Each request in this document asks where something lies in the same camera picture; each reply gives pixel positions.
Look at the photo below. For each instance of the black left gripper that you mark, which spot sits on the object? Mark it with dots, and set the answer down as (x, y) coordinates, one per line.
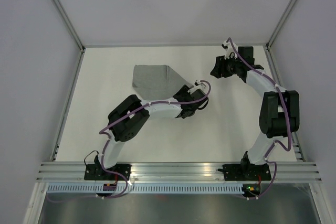
(183, 91)

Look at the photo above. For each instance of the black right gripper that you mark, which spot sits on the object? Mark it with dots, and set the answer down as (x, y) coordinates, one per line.
(219, 66)

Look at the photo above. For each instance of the grey cloth napkin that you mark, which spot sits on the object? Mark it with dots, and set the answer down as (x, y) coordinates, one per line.
(157, 82)

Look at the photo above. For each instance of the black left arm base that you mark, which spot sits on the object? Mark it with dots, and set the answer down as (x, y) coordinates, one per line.
(116, 173)

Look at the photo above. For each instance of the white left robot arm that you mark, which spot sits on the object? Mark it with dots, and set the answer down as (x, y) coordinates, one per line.
(129, 117)

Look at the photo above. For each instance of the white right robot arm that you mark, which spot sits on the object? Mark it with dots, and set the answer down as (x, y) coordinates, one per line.
(279, 113)

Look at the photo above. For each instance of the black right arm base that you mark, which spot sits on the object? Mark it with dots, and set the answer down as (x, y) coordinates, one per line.
(239, 172)

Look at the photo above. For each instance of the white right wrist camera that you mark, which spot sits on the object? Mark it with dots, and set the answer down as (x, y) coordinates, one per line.
(229, 46)

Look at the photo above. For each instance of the aluminium right frame post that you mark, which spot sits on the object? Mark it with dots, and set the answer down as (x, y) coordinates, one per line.
(280, 24)

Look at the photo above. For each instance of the aluminium frame post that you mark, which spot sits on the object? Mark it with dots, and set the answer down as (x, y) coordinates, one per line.
(280, 24)
(68, 24)

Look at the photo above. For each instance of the aluminium front rail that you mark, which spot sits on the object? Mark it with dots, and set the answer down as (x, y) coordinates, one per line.
(286, 172)

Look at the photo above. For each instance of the white slotted cable duct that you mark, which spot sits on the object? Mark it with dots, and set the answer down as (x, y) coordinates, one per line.
(147, 188)

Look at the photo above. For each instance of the aluminium left frame post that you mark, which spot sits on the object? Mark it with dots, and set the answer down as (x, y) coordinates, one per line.
(68, 24)

